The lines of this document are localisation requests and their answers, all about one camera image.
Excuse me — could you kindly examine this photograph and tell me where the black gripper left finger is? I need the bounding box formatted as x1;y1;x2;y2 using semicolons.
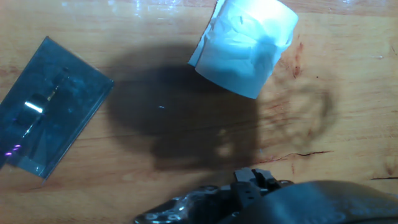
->
134;167;262;224

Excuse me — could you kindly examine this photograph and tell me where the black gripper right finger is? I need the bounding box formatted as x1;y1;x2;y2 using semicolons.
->
253;169;293;196

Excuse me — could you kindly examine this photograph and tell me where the orange wooden board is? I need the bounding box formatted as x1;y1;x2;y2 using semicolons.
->
0;0;398;224

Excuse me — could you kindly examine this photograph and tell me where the silver rectangular foil pack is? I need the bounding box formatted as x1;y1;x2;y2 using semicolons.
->
0;36;115;180

